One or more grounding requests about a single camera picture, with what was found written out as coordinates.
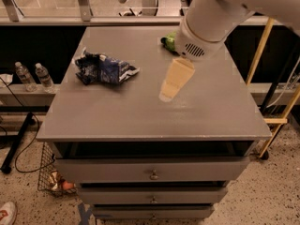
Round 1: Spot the black floor cable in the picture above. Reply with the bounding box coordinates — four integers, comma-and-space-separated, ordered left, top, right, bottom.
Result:
0, 76, 56, 174

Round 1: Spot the black stand leg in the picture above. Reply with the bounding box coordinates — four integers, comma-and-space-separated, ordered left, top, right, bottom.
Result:
0, 112, 33, 174

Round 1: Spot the metal railing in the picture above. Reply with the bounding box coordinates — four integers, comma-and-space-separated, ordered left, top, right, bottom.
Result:
0, 0, 282, 26

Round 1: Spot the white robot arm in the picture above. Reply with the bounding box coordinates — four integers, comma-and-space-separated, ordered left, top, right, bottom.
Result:
159, 0, 300, 102

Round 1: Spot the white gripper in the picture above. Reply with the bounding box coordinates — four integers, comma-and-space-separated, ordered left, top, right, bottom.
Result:
158, 18, 226, 102

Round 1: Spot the right clear water bottle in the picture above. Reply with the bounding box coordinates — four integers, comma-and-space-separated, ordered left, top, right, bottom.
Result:
36, 63, 55, 93

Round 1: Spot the white sneaker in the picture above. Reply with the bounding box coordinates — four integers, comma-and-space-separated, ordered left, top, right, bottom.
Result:
0, 202, 17, 225

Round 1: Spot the black wire basket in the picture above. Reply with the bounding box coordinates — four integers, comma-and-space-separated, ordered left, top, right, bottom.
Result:
37, 144, 77, 197

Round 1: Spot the grey drawer cabinet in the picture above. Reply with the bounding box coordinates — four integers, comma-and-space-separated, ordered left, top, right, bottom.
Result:
38, 26, 270, 220

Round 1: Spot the green chip bag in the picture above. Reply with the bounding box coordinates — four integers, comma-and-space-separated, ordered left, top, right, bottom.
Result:
160, 31, 176, 53

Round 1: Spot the clear water bottle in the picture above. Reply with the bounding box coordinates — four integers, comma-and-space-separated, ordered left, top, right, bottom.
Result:
36, 63, 55, 93
15, 62, 38, 92

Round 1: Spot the blue chip bag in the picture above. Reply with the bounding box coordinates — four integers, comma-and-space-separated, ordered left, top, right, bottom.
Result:
74, 49, 140, 85

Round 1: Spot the left clear water bottle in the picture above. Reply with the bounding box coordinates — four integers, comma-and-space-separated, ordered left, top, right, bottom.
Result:
15, 62, 38, 92

